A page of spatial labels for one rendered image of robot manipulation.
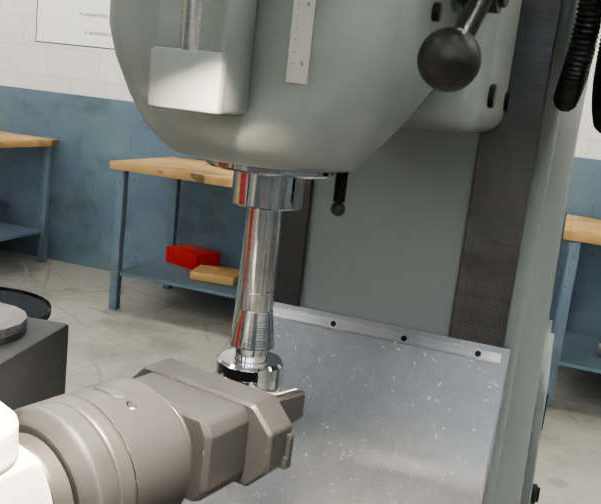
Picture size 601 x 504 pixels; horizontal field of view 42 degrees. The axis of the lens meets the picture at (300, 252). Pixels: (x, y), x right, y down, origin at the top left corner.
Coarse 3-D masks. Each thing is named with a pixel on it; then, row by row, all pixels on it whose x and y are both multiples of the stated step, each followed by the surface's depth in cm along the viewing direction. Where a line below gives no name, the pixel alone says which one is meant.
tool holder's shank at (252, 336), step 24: (264, 216) 51; (264, 240) 52; (264, 264) 52; (240, 288) 54; (264, 288) 52; (240, 312) 53; (264, 312) 53; (240, 336) 53; (264, 336) 53; (240, 360) 54; (264, 360) 54
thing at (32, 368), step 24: (0, 312) 65; (24, 312) 65; (0, 336) 61; (24, 336) 63; (48, 336) 64; (0, 360) 58; (24, 360) 61; (48, 360) 65; (0, 384) 58; (24, 384) 61; (48, 384) 66
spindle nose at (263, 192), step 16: (240, 176) 50; (256, 176) 50; (272, 176) 49; (240, 192) 50; (256, 192) 50; (272, 192) 50; (288, 192) 50; (256, 208) 50; (272, 208) 50; (288, 208) 50
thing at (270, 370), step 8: (224, 352) 55; (232, 352) 55; (224, 360) 53; (232, 360) 53; (272, 360) 54; (280, 360) 55; (216, 368) 54; (224, 368) 53; (232, 368) 52; (240, 368) 52; (248, 368) 52; (256, 368) 52; (264, 368) 53; (272, 368) 53; (280, 368) 54; (224, 376) 53; (232, 376) 53; (240, 376) 52; (248, 376) 52; (256, 376) 52; (264, 376) 53; (272, 376) 53; (280, 376) 54
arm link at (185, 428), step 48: (96, 384) 44; (144, 384) 44; (192, 384) 50; (240, 384) 51; (144, 432) 41; (192, 432) 45; (240, 432) 47; (288, 432) 49; (144, 480) 40; (192, 480) 45; (240, 480) 49
